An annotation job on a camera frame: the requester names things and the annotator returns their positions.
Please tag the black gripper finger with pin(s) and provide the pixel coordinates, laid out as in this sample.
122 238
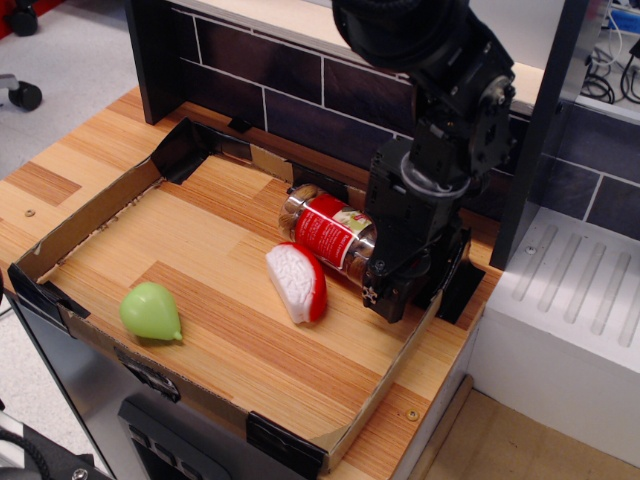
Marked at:
444 256
389 295

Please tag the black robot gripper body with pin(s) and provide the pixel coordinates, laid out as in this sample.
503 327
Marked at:
410 211

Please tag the red-lidded spice bottle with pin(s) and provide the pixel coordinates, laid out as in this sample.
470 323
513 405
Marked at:
337 234

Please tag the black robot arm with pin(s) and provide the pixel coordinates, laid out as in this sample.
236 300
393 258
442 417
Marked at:
463 90

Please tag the cardboard fence with black tape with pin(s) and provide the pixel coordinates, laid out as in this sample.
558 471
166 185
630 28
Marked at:
196 211

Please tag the red and white toy slice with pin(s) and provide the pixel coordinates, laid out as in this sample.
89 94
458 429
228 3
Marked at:
299 280

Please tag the white sink drainboard unit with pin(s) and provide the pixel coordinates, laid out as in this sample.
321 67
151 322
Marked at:
559 337

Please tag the green toy pear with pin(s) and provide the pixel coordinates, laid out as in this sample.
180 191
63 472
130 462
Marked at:
149 311

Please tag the black oven control panel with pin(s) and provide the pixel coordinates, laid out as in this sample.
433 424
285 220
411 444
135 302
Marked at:
170 448

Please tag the dark left side panel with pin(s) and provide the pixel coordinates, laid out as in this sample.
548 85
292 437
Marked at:
161 34

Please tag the black office chair caster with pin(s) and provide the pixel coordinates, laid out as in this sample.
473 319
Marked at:
21 94

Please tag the dark grey vertical post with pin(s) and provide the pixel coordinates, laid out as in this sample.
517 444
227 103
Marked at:
561 84

